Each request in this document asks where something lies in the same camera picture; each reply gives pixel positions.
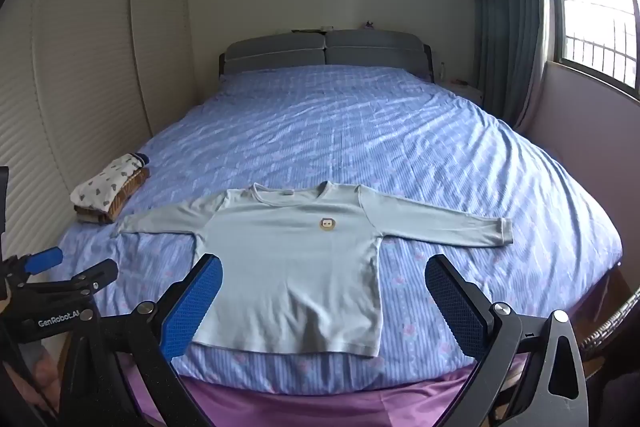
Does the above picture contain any grey-blue curtain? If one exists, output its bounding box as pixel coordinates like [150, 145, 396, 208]
[462, 0, 556, 130]

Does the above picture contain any wicker chair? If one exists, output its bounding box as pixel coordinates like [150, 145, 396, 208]
[582, 287, 640, 353]

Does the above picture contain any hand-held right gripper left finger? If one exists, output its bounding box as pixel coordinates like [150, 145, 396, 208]
[60, 253, 223, 427]

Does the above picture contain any barred window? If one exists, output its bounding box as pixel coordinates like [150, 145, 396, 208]
[542, 0, 640, 90]

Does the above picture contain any white nightstand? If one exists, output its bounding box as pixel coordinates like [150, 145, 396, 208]
[442, 79, 486, 108]

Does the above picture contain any blue floral bed sheet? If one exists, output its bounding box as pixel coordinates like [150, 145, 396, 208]
[52, 64, 623, 395]

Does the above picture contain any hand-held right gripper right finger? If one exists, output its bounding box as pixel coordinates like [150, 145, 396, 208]
[424, 253, 589, 427]

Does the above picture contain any beige louvred wardrobe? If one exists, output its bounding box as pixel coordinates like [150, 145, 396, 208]
[0, 0, 196, 308]

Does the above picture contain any grey padded headboard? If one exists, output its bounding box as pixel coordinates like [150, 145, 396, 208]
[218, 29, 434, 80]

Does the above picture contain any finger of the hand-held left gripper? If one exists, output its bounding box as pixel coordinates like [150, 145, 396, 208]
[10, 258, 119, 304]
[0, 247, 64, 282]

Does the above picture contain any light green long-sleeve shirt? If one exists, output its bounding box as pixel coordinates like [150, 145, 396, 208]
[116, 181, 514, 356]

